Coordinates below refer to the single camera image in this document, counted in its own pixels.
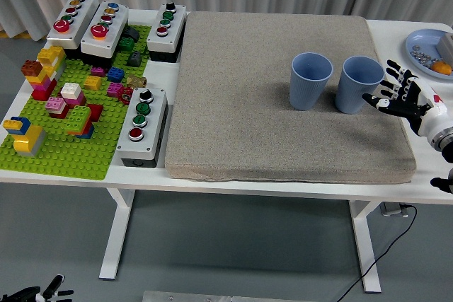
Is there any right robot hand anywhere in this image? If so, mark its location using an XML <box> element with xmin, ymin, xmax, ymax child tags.
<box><xmin>362</xmin><ymin>59</ymin><xmax>453</xmax><ymax>137</ymax></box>

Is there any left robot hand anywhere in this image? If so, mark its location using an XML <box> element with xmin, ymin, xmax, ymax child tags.
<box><xmin>0</xmin><ymin>273</ymin><xmax>74</xmax><ymax>302</ymax></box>

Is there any blue ribbed plastic cup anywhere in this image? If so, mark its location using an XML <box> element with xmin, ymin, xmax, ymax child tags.
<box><xmin>334</xmin><ymin>55</ymin><xmax>385</xmax><ymax>115</ymax></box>
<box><xmin>289</xmin><ymin>52</ymin><xmax>334</xmax><ymax>111</ymax></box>

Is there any orange fruit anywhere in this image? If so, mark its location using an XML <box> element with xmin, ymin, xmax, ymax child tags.
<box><xmin>431</xmin><ymin>61</ymin><xmax>453</xmax><ymax>76</ymax></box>

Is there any grey metal block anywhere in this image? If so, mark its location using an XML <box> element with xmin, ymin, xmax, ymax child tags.
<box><xmin>435</xmin><ymin>32</ymin><xmax>453</xmax><ymax>59</ymax></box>

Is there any blue plate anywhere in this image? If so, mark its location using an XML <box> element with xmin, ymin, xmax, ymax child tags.
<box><xmin>405</xmin><ymin>28</ymin><xmax>453</xmax><ymax>80</ymax></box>

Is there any white table leg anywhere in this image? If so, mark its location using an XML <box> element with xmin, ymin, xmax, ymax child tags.
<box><xmin>348</xmin><ymin>199</ymin><xmax>382</xmax><ymax>294</ymax></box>
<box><xmin>98</xmin><ymin>188</ymin><xmax>136</xmax><ymax>280</ymax></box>

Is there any grey power box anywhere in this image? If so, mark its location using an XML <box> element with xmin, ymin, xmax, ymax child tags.
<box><xmin>380</xmin><ymin>202</ymin><xmax>408</xmax><ymax>216</ymax></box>

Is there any green toy brick baseplate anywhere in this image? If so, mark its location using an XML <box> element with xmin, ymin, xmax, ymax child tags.
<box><xmin>0</xmin><ymin>24</ymin><xmax>153</xmax><ymax>180</ymax></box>

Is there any yellow blue grey brick stack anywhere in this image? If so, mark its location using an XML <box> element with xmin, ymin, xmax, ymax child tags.
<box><xmin>2</xmin><ymin>116</ymin><xmax>47</xmax><ymax>158</ymax></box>

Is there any green orange blue brick stack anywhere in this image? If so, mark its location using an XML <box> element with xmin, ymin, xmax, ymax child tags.
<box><xmin>65</xmin><ymin>105</ymin><xmax>96</xmax><ymax>140</ymax></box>

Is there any red toy brick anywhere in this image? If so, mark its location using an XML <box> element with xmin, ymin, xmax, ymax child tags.
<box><xmin>86</xmin><ymin>103</ymin><xmax>104</xmax><ymax>123</ymax></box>

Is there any pink and red brick stack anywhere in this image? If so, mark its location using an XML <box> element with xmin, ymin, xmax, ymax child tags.
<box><xmin>45</xmin><ymin>96</ymin><xmax>71</xmax><ymax>120</ymax></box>

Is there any grey-brown mat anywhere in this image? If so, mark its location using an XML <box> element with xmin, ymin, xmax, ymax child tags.
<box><xmin>164</xmin><ymin>11</ymin><xmax>417</xmax><ymax>185</ymax></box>

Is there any four-button control box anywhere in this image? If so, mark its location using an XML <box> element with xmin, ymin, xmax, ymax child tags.
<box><xmin>146</xmin><ymin>2</ymin><xmax>188</xmax><ymax>64</ymax></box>
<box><xmin>115</xmin><ymin>86</ymin><xmax>169</xmax><ymax>168</ymax></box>

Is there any white and magenta brick stack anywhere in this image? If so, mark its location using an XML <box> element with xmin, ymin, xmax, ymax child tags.
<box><xmin>59</xmin><ymin>82</ymin><xmax>88</xmax><ymax>108</ymax></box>

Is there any yellow toy brick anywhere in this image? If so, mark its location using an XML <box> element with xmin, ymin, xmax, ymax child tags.
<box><xmin>83</xmin><ymin>75</ymin><xmax>103</xmax><ymax>91</ymax></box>

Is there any brown yellow red brick stack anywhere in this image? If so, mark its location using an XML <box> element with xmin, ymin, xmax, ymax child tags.
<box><xmin>20</xmin><ymin>59</ymin><xmax>58</xmax><ymax>102</ymax></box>

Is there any blue toy brick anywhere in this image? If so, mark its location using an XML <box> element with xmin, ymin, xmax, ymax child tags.
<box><xmin>106</xmin><ymin>66</ymin><xmax>126</xmax><ymax>83</ymax></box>

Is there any yellow and white brick stack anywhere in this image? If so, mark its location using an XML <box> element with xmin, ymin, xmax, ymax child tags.
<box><xmin>36</xmin><ymin>45</ymin><xmax>67</xmax><ymax>82</ymax></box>

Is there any grey sloped toy brick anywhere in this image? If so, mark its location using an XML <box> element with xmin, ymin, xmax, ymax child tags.
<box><xmin>126</xmin><ymin>51</ymin><xmax>144</xmax><ymax>68</ymax></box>

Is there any dark green toy brick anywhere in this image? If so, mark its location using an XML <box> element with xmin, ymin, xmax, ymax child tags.
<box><xmin>117</xmin><ymin>36</ymin><xmax>136</xmax><ymax>52</ymax></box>

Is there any five-button control box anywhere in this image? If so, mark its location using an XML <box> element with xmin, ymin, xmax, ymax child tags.
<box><xmin>46</xmin><ymin>0</ymin><xmax>99</xmax><ymax>50</ymax></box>
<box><xmin>80</xmin><ymin>0</ymin><xmax>130</xmax><ymax>59</ymax></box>

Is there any black curved toy brick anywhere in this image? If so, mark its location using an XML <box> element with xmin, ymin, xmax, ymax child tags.
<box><xmin>122</xmin><ymin>27</ymin><xmax>141</xmax><ymax>42</ymax></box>

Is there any black power cable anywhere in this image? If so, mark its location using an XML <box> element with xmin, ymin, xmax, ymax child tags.
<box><xmin>336</xmin><ymin>203</ymin><xmax>418</xmax><ymax>302</ymax></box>

